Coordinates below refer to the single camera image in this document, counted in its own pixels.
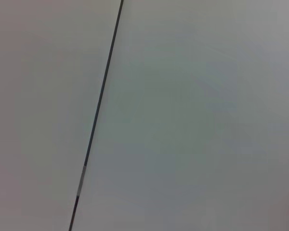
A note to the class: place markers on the black wall panel seam strip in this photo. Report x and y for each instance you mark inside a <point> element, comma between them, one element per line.
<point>98,101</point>

